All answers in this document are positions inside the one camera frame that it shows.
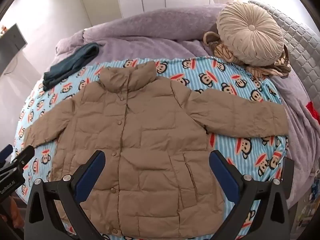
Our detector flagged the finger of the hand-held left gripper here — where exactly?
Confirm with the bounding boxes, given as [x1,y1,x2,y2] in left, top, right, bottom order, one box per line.
[0,144,13,165]
[10,145,36,172]

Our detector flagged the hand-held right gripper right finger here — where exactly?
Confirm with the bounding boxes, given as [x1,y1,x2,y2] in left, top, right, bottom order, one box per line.
[209,150,291,240]

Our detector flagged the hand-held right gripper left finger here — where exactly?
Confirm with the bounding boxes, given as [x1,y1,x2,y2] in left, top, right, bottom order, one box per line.
[24,150,106,240]

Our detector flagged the tan puffer jacket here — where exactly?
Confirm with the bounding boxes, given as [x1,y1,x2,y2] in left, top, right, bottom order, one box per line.
[24,61,288,238]

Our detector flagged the blue striped monkey print blanket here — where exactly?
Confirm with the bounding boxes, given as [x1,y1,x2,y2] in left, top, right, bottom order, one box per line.
[14,56,289,240]

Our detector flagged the dark teal jeans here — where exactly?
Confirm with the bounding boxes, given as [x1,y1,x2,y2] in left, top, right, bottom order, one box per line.
[42,42,100,92]

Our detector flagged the red cloth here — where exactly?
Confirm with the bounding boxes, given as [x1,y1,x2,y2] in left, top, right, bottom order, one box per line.
[306,101,320,125]

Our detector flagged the dark monitor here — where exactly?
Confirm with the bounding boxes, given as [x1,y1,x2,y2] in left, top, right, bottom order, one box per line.
[0,23,28,67]

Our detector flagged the brown striped cloth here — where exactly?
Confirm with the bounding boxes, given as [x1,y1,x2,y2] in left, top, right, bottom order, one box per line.
[202,31,292,78]

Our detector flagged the round beige pleated cushion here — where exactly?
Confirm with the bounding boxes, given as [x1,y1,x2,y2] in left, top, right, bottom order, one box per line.
[216,2,285,67]

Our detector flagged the grey quilted headboard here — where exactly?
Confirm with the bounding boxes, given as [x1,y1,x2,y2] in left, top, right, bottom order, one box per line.
[246,0,320,123]

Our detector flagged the purple bedspread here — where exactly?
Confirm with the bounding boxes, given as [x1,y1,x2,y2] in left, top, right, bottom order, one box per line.
[54,4,320,205]

